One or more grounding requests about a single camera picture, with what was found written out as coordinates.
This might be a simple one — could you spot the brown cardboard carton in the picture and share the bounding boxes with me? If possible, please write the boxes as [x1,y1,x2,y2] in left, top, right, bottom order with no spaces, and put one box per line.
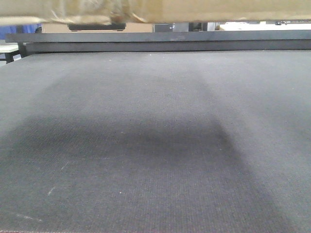
[0,0,311,26]

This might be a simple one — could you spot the closed cardboard box black label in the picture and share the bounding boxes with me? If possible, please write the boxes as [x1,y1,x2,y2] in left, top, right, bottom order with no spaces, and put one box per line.
[42,23,154,33]

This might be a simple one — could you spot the black conveyor side frame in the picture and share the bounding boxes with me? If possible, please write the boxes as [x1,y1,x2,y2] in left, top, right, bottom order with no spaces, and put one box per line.
[4,30,311,62]

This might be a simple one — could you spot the dark grey conveyor belt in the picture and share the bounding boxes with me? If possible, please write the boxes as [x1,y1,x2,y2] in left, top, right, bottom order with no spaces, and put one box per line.
[0,50,311,233]

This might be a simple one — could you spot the white work table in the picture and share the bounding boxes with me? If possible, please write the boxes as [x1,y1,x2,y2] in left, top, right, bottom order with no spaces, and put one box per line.
[219,21,311,31]

